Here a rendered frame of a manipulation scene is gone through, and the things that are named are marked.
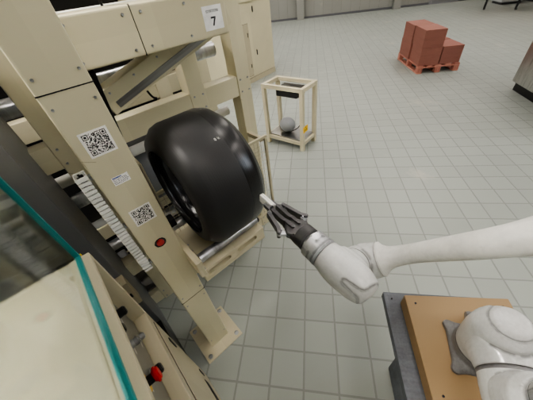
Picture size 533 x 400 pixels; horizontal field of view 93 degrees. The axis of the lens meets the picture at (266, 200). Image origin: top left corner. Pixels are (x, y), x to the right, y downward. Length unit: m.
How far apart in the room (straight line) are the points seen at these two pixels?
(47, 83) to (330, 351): 1.83
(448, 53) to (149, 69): 5.79
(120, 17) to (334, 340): 1.94
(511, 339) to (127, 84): 1.55
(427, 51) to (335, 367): 5.59
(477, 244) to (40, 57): 1.01
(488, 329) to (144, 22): 1.46
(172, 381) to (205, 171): 0.67
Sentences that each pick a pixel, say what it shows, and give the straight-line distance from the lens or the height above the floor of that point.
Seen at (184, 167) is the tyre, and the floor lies 1.36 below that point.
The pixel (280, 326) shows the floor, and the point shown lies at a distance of 1.95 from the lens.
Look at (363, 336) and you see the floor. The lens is 1.97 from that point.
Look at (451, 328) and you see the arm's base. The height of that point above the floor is 0.75.
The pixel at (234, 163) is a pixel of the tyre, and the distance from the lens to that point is 0.91.
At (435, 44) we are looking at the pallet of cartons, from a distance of 6.27.
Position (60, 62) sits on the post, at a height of 1.71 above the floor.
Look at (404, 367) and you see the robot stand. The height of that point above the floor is 0.65.
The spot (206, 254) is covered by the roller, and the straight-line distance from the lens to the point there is 1.18.
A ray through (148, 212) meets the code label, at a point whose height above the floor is 1.22.
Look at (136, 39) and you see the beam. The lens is 1.14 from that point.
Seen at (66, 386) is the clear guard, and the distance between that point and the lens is 0.45.
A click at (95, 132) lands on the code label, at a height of 1.54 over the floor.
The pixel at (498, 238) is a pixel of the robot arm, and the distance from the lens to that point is 0.65.
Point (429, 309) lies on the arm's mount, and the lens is 1.30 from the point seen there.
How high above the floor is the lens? 1.81
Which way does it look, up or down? 42 degrees down
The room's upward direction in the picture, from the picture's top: 8 degrees counter-clockwise
